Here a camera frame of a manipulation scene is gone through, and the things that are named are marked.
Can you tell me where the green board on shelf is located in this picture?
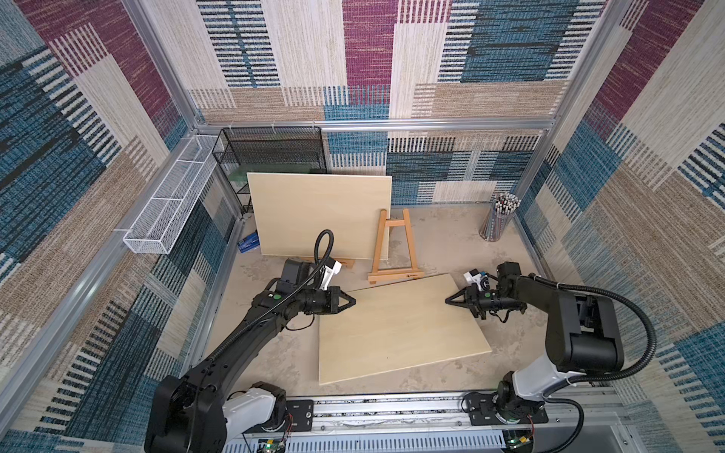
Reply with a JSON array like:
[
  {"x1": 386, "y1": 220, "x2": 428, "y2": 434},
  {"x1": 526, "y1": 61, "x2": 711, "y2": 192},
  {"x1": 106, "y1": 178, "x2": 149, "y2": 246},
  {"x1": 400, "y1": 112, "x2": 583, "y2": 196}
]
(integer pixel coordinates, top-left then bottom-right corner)
[{"x1": 228, "y1": 166, "x2": 248, "y2": 185}]

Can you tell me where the black wire mesh shelf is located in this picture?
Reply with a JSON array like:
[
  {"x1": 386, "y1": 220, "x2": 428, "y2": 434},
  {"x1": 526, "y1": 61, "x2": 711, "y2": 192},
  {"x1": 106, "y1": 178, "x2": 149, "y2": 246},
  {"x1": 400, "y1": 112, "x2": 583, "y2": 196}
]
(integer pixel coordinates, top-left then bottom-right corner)
[{"x1": 211, "y1": 126, "x2": 329, "y2": 213}]

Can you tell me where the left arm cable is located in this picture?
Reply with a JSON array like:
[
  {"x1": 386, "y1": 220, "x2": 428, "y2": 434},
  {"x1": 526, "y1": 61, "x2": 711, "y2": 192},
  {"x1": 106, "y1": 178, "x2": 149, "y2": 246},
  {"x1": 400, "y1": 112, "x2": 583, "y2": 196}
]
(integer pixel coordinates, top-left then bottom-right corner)
[{"x1": 208, "y1": 228, "x2": 336, "y2": 364}]

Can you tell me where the plywood board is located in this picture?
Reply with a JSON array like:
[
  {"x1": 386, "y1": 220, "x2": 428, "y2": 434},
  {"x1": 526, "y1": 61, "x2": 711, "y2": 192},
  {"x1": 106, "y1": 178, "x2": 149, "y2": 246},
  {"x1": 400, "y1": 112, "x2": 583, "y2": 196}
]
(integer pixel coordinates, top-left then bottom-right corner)
[
  {"x1": 318, "y1": 274, "x2": 492, "y2": 385},
  {"x1": 247, "y1": 173, "x2": 392, "y2": 260}
]

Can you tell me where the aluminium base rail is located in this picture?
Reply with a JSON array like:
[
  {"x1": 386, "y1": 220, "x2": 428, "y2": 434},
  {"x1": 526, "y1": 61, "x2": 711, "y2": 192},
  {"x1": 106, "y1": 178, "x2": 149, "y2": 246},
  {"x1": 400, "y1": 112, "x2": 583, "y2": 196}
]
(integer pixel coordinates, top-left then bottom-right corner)
[{"x1": 146, "y1": 387, "x2": 636, "y2": 453}]

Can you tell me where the white wire mesh basket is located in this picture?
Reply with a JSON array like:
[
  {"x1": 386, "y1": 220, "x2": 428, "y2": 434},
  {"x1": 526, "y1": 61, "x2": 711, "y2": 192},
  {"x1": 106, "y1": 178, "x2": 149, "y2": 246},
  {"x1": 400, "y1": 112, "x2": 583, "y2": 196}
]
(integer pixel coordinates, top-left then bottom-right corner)
[{"x1": 123, "y1": 135, "x2": 216, "y2": 255}]

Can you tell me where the clear jar of pencils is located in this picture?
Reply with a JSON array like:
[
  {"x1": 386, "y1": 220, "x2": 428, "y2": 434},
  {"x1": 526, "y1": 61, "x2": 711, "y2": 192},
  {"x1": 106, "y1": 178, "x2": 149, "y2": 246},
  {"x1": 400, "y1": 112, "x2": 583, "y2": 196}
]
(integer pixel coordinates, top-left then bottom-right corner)
[{"x1": 479, "y1": 194, "x2": 521, "y2": 242}]

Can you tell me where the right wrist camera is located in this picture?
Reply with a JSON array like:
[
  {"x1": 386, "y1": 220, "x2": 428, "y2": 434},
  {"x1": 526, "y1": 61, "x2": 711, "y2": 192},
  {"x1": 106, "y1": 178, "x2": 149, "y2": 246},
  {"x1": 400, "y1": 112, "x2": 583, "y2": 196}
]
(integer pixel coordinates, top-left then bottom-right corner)
[{"x1": 464, "y1": 269, "x2": 490, "y2": 292}]

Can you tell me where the wooden tabletop easel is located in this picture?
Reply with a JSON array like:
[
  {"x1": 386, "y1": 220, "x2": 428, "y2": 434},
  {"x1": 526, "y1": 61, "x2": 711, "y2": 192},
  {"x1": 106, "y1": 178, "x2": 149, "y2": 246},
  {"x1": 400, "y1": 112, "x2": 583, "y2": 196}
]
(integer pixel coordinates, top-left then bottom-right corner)
[
  {"x1": 367, "y1": 209, "x2": 425, "y2": 285},
  {"x1": 301, "y1": 257, "x2": 355, "y2": 268}
]

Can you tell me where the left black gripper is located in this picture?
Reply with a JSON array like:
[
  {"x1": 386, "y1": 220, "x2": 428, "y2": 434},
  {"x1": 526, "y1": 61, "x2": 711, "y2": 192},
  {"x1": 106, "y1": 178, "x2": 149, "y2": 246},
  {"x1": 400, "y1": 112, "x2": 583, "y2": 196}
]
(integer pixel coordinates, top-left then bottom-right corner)
[{"x1": 296, "y1": 288, "x2": 357, "y2": 316}]

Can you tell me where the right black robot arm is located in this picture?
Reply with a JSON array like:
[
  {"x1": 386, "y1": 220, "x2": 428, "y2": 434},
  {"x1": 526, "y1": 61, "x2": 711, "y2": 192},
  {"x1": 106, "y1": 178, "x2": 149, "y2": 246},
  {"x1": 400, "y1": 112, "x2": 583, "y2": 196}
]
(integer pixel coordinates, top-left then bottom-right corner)
[{"x1": 445, "y1": 262, "x2": 624, "y2": 408}]

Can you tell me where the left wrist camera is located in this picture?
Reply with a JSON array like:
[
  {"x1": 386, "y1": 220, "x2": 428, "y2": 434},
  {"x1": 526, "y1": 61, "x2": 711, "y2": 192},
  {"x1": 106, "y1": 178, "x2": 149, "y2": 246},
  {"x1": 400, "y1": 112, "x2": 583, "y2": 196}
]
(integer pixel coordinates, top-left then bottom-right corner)
[{"x1": 317, "y1": 258, "x2": 343, "y2": 291}]

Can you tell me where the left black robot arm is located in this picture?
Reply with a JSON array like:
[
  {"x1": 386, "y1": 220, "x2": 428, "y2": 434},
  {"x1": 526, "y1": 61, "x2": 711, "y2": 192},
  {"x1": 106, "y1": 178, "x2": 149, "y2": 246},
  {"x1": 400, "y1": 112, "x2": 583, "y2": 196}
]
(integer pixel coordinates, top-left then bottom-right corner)
[{"x1": 143, "y1": 258, "x2": 356, "y2": 452}]

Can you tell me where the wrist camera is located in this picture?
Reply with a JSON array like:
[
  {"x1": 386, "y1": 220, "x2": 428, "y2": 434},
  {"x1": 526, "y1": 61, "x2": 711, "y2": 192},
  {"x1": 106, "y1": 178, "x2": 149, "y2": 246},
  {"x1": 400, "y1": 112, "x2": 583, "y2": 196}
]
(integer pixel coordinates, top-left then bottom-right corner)
[
  {"x1": 464, "y1": 269, "x2": 490, "y2": 292},
  {"x1": 317, "y1": 258, "x2": 343, "y2": 291}
]

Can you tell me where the blue box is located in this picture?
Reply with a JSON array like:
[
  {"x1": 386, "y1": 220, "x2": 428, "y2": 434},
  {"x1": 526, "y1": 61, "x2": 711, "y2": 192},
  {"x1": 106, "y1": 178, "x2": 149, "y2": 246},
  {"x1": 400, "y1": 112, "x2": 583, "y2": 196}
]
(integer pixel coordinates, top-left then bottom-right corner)
[{"x1": 237, "y1": 231, "x2": 261, "y2": 253}]

